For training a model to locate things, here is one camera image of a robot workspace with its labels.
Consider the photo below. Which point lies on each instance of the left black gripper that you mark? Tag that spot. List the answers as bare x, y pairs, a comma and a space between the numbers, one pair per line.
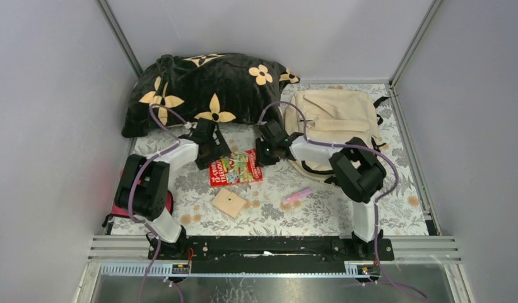
211, 151

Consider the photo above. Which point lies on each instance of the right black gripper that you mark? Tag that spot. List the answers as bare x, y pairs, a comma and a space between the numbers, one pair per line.
260, 160

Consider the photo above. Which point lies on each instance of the red treehouse book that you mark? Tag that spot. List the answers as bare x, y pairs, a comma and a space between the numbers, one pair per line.
239, 167

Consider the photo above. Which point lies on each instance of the beige canvas student bag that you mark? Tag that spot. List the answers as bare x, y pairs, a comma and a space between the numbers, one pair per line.
335, 116

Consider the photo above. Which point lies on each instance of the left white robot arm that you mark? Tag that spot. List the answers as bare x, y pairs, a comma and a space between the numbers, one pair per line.
181, 153

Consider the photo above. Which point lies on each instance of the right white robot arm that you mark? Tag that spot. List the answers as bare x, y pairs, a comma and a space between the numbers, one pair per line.
355, 169

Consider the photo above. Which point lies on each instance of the black floral pillow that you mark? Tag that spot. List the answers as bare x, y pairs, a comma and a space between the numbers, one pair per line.
224, 87

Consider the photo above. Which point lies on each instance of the pink glue stick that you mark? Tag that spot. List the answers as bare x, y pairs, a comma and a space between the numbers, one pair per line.
303, 193

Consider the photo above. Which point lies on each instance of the floral patterned table mat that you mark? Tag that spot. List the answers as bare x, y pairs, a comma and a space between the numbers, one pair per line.
324, 212

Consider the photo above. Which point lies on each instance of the tan wooden square block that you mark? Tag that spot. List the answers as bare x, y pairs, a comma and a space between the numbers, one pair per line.
228, 202

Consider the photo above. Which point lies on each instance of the red and black pouch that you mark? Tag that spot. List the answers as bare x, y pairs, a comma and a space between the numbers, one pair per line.
116, 209

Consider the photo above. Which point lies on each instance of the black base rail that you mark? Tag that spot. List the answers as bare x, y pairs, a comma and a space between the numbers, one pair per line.
270, 254

